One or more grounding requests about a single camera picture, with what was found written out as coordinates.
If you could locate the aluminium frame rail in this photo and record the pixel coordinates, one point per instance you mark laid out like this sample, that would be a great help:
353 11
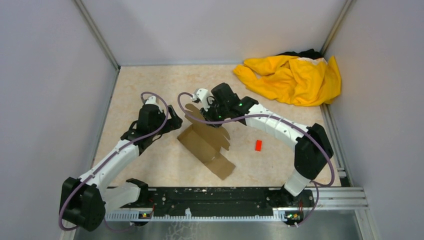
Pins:
327 199

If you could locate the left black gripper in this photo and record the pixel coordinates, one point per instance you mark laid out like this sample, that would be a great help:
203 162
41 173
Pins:
174 122

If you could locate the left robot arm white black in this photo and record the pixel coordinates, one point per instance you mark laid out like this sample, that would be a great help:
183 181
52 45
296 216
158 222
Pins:
109 165

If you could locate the small red block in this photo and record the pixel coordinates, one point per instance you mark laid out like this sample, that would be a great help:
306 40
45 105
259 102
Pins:
258 145

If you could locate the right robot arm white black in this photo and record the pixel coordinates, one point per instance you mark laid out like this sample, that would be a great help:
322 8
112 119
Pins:
310 144

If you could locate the black cloth behind yellow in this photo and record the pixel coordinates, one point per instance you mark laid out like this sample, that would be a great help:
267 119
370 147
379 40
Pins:
310 53

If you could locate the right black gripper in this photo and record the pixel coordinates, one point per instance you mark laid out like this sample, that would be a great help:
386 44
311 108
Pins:
206 112

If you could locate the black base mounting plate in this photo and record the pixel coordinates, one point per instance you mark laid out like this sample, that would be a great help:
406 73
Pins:
220 201

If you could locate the brown cardboard box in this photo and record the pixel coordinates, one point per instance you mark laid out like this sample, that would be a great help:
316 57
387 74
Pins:
206 142

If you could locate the yellow cloth garment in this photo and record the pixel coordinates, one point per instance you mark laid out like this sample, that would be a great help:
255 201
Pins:
293 80

